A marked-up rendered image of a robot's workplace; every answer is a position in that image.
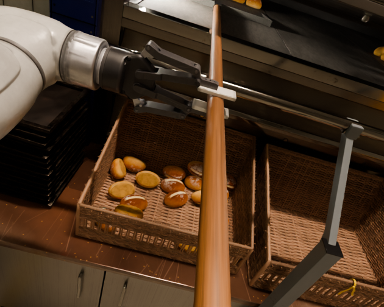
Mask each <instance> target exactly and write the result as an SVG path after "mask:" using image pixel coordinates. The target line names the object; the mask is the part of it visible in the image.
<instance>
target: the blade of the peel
mask: <svg viewBox="0 0 384 307"><path fill-rule="evenodd" d="M190 1H194V2H197V3H200V4H203V5H206V6H209V7H212V8H213V3H214V1H215V0H190ZM216 1H219V2H221V9H220V10H221V11H223V12H227V13H230V14H233V15H236V16H239V17H242V18H245V19H248V20H251V21H253V22H256V23H259V24H262V25H265V26H268V27H270V26H271V23H272V20H270V19H269V18H268V17H267V16H265V15H264V14H262V12H260V11H258V10H254V9H251V8H248V7H245V6H243V5H240V4H237V3H234V2H231V1H228V0H216Z"/></svg>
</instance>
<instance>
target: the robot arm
mask: <svg viewBox="0 0 384 307"><path fill-rule="evenodd" d="M147 57H149V58H156V59H157V60H160V61H161V62H164V63H167V64H169V65H171V66H174V67H176V68H179V69H181V70H184V71H186V72H182V71H174V70H170V69H164V68H162V67H158V66H154V65H153V64H152V63H151V62H150V60H149V59H148V58H147ZM161 80H163V81H167V82H175V83H182V84H187V85H194V86H196V88H197V90H198V91H200V92H203V93H207V94H211V95H213V96H217V97H221V98H223V99H227V100H230V101H236V92H235V91H232V90H229V89H226V88H223V87H220V86H219V82H217V81H216V80H212V79H209V78H206V77H203V76H202V75H201V66H200V64H198V63H195V62H192V61H191V60H188V59H186V58H183V57H181V56H179V55H176V54H173V53H172V52H169V51H166V50H164V49H162V48H161V47H159V46H158V45H157V44H156V43H155V42H153V41H152V40H151V41H149V42H148V43H147V45H146V46H145V48H144V50H143V51H142V52H137V53H132V52H129V51H126V50H123V49H120V48H116V47H113V46H110V47H109V45H108V42H107V41H106V40H105V39H102V38H98V37H95V36H92V35H89V34H85V33H83V32H81V31H79V30H74V29H71V28H69V27H67V26H65V25H64V24H62V23H61V22H60V21H57V20H55V19H52V18H50V17H48V16H44V15H41V14H39V13H35V12H31V11H28V10H24V9H19V8H16V7H9V6H3V5H0V140H1V139H2V138H3V137H5V136H6V134H8V133H9V132H10V131H11V130H12V129H13V128H14V127H15V126H16V125H17V124H18V123H19V122H20V121H21V120H22V119H23V118H24V117H25V115H26V114H27V112H28V111H29V110H30V109H31V107H32V106H33V104H34V103H35V100H36V98H37V97H38V95H39V94H40V93H41V92H42V91H43V90H44V89H45V88H47V87H48V86H51V85H53V84H55V83H56V81H61V82H66V83H68V84H72V85H77V86H81V87H84V88H88V89H90V90H98V89H99V88H100V87H101V88H102V89H104V90H108V91H112V92H114V93H119V94H125V95H126V96H128V97H129V98H131V99H132V100H133V103H134V106H135V108H134V112H135V113H144V112H147V113H153V114H157V115H162V116H167V117H171V118H177V119H185V118H186V116H187V114H189V113H195V114H198V115H202V116H206V113H207V102H204V101H201V100H199V99H193V101H192V100H191V101H189V100H187V99H185V98H183V97H180V96H178V95H176V94H174V93H172V92H169V91H167V90H165V89H163V88H161V87H160V86H159V85H157V84H155V81H161ZM143 96H148V97H151V98H153V99H158V100H160V101H163V102H165V103H167V104H169V105H167V104H161V103H158V102H153V101H145V100H144V99H140V97H143Z"/></svg>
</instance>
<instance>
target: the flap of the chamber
mask: <svg viewBox="0 0 384 307"><path fill-rule="evenodd" d="M309 1H312V2H315V3H317V4H320V5H323V6H326V7H329V8H331V9H334V10H337V11H340V12H343V13H346V14H348V15H352V16H354V17H357V18H360V19H362V17H363V16H368V17H369V22H371V23H374V24H377V25H379V26H382V27H384V5H381V4H378V3H376V2H372V1H370V0H309Z"/></svg>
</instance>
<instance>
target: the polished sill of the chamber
mask: <svg viewBox="0 0 384 307"><path fill-rule="evenodd" d="M123 17H124V18H127V19H131V20H133V21H136V22H139V23H142V24H145V25H148V26H151V27H155V28H158V29H161V30H164V31H167V32H170V33H172V34H176V35H179V36H181V37H185V38H189V39H191V40H194V41H198V42H200V43H203V44H207V45H209V46H211V40H212V29H209V28H206V27H203V26H200V25H197V24H194V23H191V22H188V21H185V20H182V19H179V18H176V17H173V16H170V15H167V14H164V13H161V12H158V11H155V10H152V9H149V8H146V7H143V6H140V5H137V4H134V3H131V2H128V3H126V4H124V7H123ZM221 44H222V50H225V51H228V52H231V53H234V54H237V55H240V56H243V57H247V58H250V59H253V60H256V61H258V62H262V63H265V64H267V65H271V66H274V67H277V68H280V69H284V70H286V71H289V72H293V73H295V74H298V75H301V76H304V77H308V78H311V79H314V80H317V81H320V82H323V83H326V84H329V85H332V86H335V87H338V88H342V89H344V90H348V91H351V92H353V93H357V94H360V95H362V96H366V97H370V98H372V99H375V100H378V101H381V102H384V86H381V85H378V84H375V83H372V82H368V81H366V80H363V79H359V78H357V77H354V76H350V75H348V74H345V73H342V72H339V71H335V70H333V69H330V68H326V67H324V66H321V65H317V64H315V63H312V62H308V61H306V60H303V59H300V58H297V57H293V56H291V55H288V54H284V53H282V52H279V51H275V50H273V49H270V48H266V47H264V46H260V45H257V44H254V43H251V42H248V41H245V40H242V39H239V38H236V37H233V36H230V35H227V34H224V33H221Z"/></svg>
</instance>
